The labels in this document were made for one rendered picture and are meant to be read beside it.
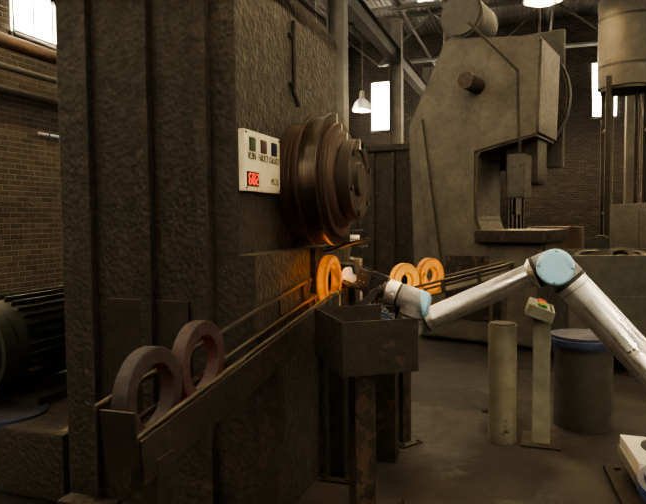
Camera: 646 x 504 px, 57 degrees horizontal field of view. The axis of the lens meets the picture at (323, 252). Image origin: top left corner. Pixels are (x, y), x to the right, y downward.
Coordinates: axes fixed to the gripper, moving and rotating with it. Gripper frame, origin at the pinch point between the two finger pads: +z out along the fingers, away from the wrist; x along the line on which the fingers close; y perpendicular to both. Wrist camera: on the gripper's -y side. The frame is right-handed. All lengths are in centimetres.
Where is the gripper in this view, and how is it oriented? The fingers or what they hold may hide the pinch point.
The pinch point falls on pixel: (336, 277)
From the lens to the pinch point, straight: 230.2
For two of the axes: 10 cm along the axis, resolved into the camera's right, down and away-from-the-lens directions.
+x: -3.3, 0.5, -9.4
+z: -9.0, -3.2, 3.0
